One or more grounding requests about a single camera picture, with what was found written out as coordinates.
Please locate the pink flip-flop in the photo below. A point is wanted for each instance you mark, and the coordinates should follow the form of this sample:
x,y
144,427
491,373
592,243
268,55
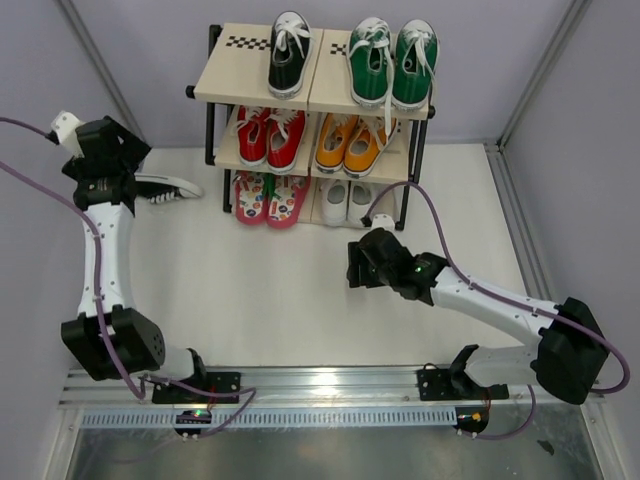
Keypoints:
x,y
287,197
253,192

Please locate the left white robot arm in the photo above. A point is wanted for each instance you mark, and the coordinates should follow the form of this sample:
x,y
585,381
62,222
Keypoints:
x,y
110,338

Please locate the left yellow sneaker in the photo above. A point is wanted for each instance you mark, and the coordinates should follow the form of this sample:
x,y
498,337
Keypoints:
x,y
335,132

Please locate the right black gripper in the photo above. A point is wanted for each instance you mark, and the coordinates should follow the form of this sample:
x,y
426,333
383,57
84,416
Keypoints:
x,y
358,258

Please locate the right yellow sneaker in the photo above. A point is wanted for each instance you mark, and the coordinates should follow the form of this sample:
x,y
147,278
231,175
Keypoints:
x,y
369,140

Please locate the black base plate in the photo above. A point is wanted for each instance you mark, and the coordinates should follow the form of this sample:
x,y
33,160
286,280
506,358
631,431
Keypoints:
x,y
439,384
214,387

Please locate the aluminium mounting rail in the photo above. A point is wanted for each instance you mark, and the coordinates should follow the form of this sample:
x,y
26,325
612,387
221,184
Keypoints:
x,y
284,387

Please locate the slotted grey cable duct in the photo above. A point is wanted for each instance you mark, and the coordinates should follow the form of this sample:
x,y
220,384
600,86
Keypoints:
x,y
262,417

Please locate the yellow sneaker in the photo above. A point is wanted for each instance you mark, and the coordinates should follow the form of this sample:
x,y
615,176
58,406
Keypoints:
x,y
335,132
369,140

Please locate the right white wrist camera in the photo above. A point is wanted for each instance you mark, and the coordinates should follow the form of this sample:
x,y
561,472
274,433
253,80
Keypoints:
x,y
380,220

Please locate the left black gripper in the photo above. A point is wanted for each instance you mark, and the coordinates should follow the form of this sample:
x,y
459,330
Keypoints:
x,y
134,151

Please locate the left red sneaker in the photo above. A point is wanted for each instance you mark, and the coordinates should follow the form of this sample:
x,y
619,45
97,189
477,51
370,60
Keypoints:
x,y
250,130

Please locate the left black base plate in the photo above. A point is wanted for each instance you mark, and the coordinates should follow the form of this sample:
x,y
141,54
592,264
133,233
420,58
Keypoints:
x,y
214,387

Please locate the right controller board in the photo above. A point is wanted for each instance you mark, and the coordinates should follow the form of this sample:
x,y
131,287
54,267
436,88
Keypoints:
x,y
472,423

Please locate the beige black shoe shelf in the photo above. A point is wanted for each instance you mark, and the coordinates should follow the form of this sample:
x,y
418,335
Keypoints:
x,y
236,75

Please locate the left controller board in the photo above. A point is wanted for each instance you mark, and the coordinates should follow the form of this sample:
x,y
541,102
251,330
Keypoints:
x,y
188,423

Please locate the right red sneaker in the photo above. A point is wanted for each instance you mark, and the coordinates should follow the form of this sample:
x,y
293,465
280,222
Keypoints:
x,y
285,130

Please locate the sideways black sneaker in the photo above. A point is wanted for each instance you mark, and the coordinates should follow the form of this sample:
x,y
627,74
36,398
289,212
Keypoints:
x,y
158,189

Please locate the green sneaker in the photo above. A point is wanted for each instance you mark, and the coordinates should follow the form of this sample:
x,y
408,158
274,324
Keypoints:
x,y
370,64
417,52

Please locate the red sneaker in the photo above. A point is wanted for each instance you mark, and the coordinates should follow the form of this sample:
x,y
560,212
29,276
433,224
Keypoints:
x,y
285,130
250,130

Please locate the controller board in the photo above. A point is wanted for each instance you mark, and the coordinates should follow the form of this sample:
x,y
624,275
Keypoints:
x,y
188,423
472,423

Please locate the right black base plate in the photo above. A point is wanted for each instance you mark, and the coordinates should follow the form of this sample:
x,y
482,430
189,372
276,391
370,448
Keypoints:
x,y
439,384

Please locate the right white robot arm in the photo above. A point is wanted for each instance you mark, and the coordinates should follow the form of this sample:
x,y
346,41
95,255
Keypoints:
x,y
559,348

